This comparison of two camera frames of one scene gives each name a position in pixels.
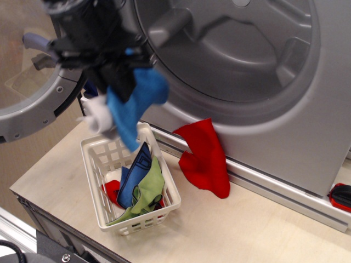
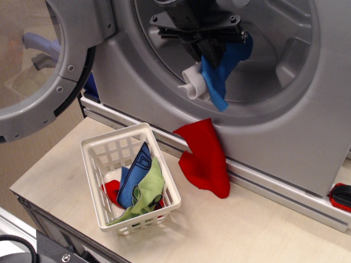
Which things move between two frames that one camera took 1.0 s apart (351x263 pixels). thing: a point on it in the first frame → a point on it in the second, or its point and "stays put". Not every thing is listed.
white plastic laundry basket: (103, 159) stays put
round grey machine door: (34, 83) stays put
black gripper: (92, 36) → (192, 19)
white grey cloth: (97, 113) → (195, 85)
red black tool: (340, 196) stays put
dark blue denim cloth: (131, 177) stays put
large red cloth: (207, 166) stays put
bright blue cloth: (151, 87) → (216, 78)
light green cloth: (146, 196) stays put
